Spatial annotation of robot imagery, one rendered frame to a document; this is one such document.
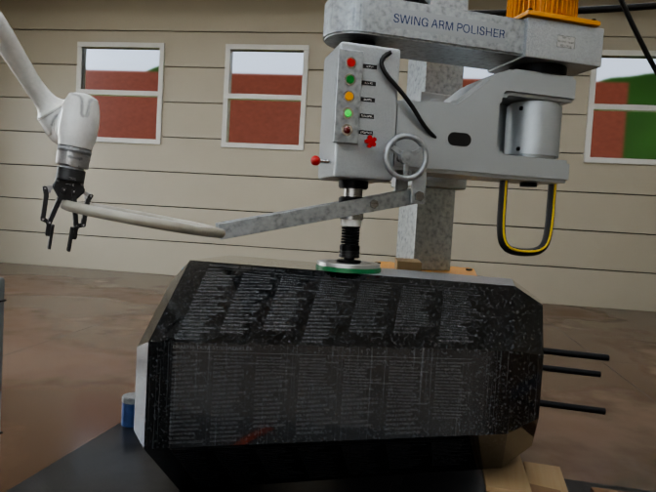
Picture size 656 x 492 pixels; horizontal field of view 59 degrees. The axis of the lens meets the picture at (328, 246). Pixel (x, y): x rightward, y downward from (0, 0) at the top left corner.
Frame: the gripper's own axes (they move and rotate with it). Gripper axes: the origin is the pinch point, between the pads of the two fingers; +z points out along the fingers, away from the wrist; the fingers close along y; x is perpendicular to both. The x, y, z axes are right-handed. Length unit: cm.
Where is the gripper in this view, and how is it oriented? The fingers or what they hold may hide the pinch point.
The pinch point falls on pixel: (60, 238)
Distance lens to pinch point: 182.3
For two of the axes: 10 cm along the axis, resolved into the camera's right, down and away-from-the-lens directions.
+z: -1.7, 9.8, 0.3
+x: -5.0, -1.1, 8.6
